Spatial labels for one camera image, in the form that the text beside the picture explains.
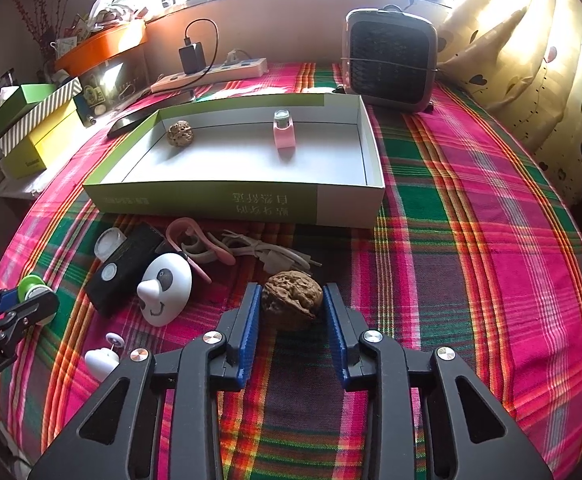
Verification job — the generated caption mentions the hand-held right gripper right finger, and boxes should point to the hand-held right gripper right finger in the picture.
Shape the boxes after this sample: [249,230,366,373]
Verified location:
[322,282,554,480]

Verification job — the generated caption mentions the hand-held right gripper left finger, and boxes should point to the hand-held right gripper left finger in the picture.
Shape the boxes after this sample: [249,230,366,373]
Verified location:
[28,282,263,480]

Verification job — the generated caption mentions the green and white spool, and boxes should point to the green and white spool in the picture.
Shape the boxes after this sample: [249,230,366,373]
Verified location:
[17,274,54,327]

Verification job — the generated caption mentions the large brown walnut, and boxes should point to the large brown walnut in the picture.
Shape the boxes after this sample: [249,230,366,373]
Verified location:
[262,270,324,320]

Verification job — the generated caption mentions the white egg-shaped roller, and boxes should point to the white egg-shaped roller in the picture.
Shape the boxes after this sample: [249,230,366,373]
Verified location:
[84,332,126,381]

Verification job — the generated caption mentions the white panda face toy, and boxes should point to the white panda face toy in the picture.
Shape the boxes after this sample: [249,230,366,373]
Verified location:
[137,252,193,327]

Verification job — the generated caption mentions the glass tealight candle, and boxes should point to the glass tealight candle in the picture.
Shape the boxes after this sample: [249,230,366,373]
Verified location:
[94,227,128,261]

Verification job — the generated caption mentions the black rectangular device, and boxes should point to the black rectangular device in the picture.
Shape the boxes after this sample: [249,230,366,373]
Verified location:
[85,222,164,318]

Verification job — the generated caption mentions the green and white cardboard box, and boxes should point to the green and white cardboard box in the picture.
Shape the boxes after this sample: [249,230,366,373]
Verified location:
[82,92,386,231]

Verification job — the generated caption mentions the grey plastic clip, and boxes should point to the grey plastic clip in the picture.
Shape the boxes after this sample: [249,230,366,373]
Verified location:
[181,240,217,263]

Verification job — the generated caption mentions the plaid blanket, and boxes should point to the plaid blanket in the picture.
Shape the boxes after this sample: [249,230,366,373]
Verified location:
[0,62,582,480]

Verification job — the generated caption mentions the yellow-green box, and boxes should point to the yellow-green box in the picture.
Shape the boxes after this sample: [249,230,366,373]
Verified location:
[1,105,95,181]

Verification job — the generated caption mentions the striped box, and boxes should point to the striped box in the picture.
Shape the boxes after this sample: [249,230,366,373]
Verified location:
[0,77,84,157]

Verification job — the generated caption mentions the green box lid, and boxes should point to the green box lid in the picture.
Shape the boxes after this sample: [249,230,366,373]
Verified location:
[0,83,59,153]

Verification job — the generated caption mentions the small pink plastic gadget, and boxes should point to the small pink plastic gadget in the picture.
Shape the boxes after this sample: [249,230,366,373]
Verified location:
[272,108,297,152]

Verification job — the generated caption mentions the small wrinkled walnut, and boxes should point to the small wrinkled walnut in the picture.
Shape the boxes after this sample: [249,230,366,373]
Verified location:
[166,120,194,148]

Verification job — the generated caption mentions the black smartphone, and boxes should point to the black smartphone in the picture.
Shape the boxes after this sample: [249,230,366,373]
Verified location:
[107,91,197,138]

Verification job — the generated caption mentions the dark printed box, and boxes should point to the dark printed box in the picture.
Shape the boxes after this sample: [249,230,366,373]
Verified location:
[73,57,148,127]

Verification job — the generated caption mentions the white power strip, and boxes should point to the white power strip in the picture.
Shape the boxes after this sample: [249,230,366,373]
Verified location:
[150,56,269,94]

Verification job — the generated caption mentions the orange tray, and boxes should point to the orange tray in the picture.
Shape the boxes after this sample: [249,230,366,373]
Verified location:
[53,22,148,78]

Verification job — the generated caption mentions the black charger adapter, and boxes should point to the black charger adapter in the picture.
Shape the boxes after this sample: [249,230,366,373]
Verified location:
[178,42,207,76]

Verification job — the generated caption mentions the small grey space heater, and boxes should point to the small grey space heater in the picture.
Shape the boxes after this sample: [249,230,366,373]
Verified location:
[341,7,439,113]

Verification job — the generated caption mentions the dried red flower branches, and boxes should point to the dried red flower branches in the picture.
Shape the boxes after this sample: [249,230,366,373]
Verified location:
[13,0,69,53]

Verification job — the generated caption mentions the white paper clutter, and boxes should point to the white paper clutter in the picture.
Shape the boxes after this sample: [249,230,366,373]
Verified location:
[68,0,147,33]

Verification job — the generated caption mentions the cream heart-print curtain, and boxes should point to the cream heart-print curtain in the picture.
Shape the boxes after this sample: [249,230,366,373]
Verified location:
[436,0,582,206]

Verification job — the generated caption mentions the white cable bundle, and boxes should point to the white cable bundle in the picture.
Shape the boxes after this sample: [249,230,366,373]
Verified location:
[208,230,323,273]

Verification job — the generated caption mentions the pink silicone strap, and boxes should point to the pink silicone strap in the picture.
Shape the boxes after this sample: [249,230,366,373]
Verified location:
[165,216,236,283]

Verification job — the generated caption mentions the black charger cable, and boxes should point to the black charger cable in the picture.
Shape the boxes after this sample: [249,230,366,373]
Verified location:
[183,18,220,98]

